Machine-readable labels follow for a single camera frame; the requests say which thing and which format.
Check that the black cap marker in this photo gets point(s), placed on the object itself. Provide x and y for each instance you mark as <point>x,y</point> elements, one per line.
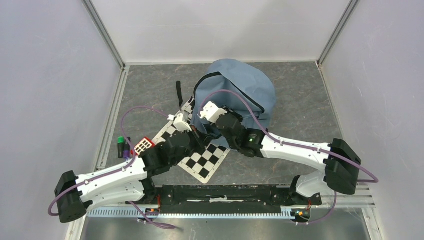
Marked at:
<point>127,149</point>

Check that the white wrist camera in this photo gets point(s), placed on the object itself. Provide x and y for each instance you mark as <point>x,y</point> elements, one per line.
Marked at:
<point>211,112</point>
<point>180,121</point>

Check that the black white chessboard mat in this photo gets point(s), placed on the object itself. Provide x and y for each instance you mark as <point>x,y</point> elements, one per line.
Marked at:
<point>201,165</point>

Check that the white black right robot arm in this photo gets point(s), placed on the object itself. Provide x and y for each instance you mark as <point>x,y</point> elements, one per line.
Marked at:
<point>336,165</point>

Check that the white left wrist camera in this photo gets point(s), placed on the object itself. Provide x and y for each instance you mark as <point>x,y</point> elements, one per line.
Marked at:
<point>180,121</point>

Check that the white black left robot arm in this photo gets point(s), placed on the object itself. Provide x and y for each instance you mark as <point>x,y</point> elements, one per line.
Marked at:
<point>130,181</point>

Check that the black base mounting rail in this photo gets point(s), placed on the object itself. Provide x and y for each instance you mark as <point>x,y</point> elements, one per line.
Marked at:
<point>225,199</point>

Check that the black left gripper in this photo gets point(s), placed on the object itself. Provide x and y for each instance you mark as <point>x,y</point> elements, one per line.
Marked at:
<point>202,143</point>

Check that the green cap marker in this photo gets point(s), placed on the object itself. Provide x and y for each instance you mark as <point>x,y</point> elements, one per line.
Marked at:
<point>120,147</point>

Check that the blue grey backpack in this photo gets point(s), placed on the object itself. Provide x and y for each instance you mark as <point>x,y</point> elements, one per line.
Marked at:
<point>237,85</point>

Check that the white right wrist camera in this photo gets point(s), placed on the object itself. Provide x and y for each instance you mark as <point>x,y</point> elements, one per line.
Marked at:
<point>211,112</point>

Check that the red window toy block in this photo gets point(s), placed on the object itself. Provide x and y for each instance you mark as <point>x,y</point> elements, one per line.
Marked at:
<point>142,146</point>

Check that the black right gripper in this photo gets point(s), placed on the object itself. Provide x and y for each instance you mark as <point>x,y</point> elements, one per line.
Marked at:
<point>234,114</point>

